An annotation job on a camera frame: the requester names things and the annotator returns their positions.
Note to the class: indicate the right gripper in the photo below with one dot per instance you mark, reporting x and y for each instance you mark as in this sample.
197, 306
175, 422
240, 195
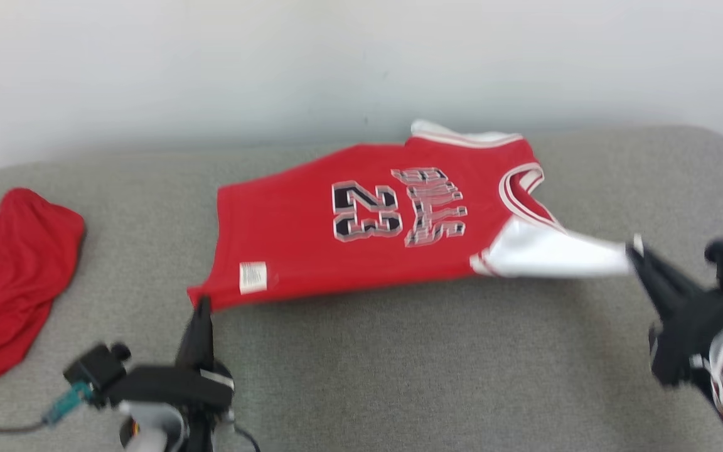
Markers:
688, 339

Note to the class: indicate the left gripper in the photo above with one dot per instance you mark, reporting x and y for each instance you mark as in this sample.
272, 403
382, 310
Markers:
173, 386

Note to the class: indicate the red basketball jersey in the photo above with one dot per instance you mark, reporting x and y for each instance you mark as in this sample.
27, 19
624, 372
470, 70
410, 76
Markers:
299, 238

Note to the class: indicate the plain red shorts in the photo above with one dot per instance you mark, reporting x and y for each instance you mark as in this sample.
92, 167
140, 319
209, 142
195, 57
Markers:
10, 282

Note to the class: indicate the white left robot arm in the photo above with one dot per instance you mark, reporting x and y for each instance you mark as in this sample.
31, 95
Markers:
154, 433

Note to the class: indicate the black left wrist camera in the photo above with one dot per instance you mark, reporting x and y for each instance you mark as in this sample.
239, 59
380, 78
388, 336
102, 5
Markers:
95, 367

